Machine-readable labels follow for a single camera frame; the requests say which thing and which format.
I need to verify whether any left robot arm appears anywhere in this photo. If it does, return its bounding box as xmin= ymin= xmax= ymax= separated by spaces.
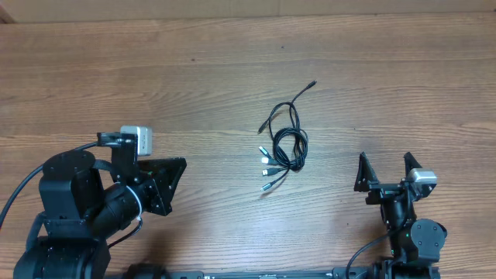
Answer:
xmin=13 ymin=150 xmax=187 ymax=278

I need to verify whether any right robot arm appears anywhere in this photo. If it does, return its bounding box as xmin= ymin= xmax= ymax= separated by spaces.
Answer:
xmin=345 ymin=152 xmax=448 ymax=279

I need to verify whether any black aluminium mounting rail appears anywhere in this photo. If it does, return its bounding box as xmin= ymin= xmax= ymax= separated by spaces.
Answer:
xmin=108 ymin=263 xmax=388 ymax=279

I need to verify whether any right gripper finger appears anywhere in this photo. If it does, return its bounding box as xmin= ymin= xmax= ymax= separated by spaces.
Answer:
xmin=404 ymin=152 xmax=422 ymax=176
xmin=353 ymin=152 xmax=379 ymax=192

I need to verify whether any black usb cable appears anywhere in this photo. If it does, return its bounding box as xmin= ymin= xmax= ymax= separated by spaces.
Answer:
xmin=260 ymin=127 xmax=309 ymax=192
xmin=270 ymin=80 xmax=318 ymax=173
xmin=257 ymin=102 xmax=303 ymax=168

